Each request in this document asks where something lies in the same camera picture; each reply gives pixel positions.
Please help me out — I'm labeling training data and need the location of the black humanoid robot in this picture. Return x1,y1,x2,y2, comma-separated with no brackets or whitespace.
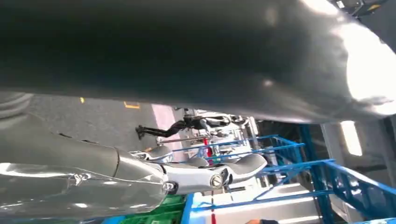
135,114,248,140

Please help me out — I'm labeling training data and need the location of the blue metal shelf rack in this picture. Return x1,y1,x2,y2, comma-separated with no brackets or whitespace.
182,125,396,224

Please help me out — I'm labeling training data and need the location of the rectangular ceiling light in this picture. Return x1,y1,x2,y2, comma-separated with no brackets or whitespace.
340,120,363,157

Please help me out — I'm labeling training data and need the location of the green plastic crate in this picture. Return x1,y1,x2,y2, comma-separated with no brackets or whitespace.
119,195,186,224

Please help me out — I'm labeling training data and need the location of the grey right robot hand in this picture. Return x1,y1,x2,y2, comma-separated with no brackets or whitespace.
0,0,396,224

